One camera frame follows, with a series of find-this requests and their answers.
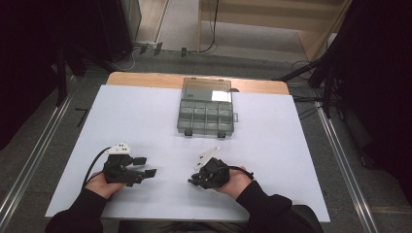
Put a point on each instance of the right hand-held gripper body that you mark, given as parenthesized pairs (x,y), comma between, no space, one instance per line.
(215,174)

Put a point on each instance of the black plug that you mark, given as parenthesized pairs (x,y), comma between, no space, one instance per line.
(158,48)
(183,52)
(143,49)

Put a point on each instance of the person's left hand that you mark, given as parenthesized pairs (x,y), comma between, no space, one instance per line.
(100,187)

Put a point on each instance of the black curtain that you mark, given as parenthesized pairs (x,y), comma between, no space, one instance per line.
(29,64)
(379,81)

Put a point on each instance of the white table cover board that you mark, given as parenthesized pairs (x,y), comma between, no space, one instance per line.
(145,129)

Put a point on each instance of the light wooden bench frame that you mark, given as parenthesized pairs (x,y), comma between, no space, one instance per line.
(311,16)

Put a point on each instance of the person's right hand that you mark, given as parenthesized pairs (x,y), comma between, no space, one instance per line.
(238,184)

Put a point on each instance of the metal floor rail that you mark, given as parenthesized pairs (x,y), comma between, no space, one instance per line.
(35,152)
(343,168)

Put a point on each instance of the person's lap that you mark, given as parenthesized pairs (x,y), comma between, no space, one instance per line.
(181,227)

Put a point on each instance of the black cabinet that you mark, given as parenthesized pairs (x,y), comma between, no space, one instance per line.
(116,29)

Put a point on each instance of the wooden table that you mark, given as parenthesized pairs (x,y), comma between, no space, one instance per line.
(145,80)

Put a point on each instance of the black tripod stand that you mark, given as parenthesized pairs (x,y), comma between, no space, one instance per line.
(327,74)

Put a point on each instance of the grey plastic compartment box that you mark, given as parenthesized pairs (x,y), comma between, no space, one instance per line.
(205,116)

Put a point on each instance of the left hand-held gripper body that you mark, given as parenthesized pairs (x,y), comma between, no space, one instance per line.
(120,170)

